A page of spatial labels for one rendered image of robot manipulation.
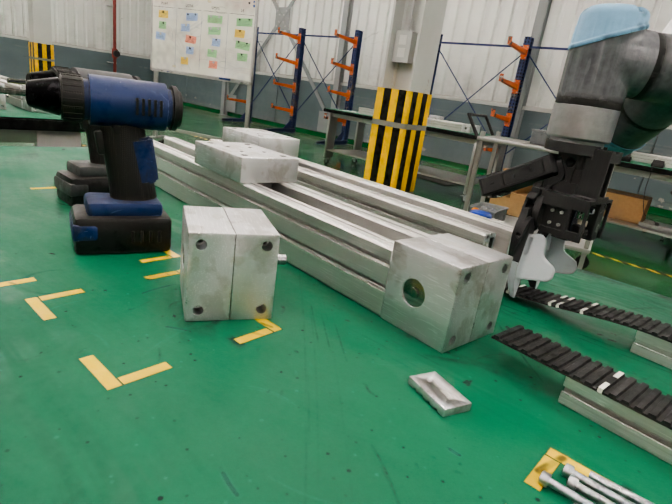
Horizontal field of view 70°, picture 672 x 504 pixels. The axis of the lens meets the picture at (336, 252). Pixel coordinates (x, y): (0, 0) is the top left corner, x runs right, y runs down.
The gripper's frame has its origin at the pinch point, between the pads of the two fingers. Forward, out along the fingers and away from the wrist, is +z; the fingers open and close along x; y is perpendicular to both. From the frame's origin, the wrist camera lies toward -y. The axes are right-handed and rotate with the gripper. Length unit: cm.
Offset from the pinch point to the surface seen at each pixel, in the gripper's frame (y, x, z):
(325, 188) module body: -39.6, -3.8, -4.4
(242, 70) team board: -503, 251, -31
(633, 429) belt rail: 21.8, -21.0, 0.9
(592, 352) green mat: 13.4, -6.9, 2.1
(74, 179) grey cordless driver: -56, -43, -3
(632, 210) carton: -117, 458, 46
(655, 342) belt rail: 17.8, -2.0, -0.1
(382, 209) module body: -24.5, -3.8, -4.3
